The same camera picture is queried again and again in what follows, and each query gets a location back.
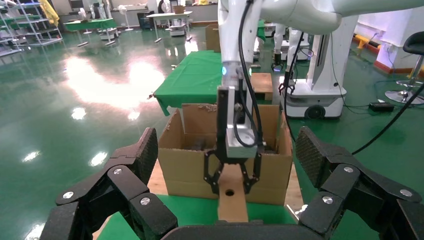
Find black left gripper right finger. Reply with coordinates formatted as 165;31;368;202
294;125;424;240

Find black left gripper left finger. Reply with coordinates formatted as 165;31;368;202
39;127;179;240

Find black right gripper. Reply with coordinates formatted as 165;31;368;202
202;87;267;196

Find long cardboard box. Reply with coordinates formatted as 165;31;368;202
217;163;250;223

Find large open cardboard carton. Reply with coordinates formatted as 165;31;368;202
157;103;295;207

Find upright brown cardboard box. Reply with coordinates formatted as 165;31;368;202
204;23;222;54

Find black power adapter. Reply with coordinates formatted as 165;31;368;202
368;101;396;114

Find wooden board on table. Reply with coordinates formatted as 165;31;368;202
250;72;275;102

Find white wheeled background robot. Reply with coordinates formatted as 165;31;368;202
271;14;359;120

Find yellow floor barrier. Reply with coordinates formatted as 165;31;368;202
352;33;382;56

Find black bar stool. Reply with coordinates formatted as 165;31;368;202
385;31;424;106

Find white background table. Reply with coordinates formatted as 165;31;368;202
145;10;194;44

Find green covered background table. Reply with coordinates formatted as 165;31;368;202
62;18;119;47

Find black cabinet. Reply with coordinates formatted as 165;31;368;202
136;10;156;31

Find yellow garment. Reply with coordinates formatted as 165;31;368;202
39;0;61;27

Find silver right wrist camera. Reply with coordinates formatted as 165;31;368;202
226;85;263;159

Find black right arm slack cable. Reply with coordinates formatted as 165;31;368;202
283;30;424;157

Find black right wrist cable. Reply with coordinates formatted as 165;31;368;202
232;0;265;149

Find white pedestal fan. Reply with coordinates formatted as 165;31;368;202
116;4;135;33

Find wire shelf rack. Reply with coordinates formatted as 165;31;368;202
0;0;64;58

